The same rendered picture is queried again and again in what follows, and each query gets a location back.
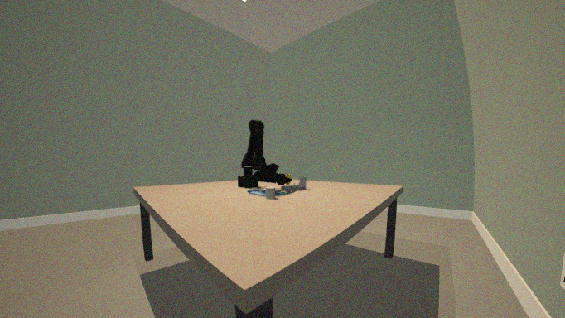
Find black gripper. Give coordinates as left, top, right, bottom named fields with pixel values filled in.
left=265, top=173, right=292, bottom=186

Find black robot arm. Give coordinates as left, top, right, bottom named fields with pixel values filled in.
left=242, top=120, right=279, bottom=182

